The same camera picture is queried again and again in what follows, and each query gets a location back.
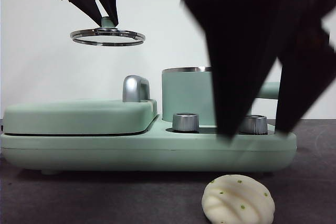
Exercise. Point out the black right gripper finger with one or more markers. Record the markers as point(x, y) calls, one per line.
point(302, 77)
point(236, 64)

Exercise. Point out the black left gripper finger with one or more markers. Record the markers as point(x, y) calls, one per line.
point(110, 1)
point(84, 1)

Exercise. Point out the glass lid with green knob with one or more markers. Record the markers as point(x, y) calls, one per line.
point(106, 22)

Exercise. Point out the pleated bun with green dots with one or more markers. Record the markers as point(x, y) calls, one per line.
point(236, 203)

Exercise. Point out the silver control knob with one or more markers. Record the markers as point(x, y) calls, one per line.
point(256, 125)
point(185, 123)

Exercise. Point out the black control panel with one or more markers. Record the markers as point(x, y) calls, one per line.
point(207, 130)

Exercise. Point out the green griddle cover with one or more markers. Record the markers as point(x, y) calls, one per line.
point(73, 117)

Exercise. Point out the green breakfast machine base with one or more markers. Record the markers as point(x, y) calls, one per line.
point(131, 153)

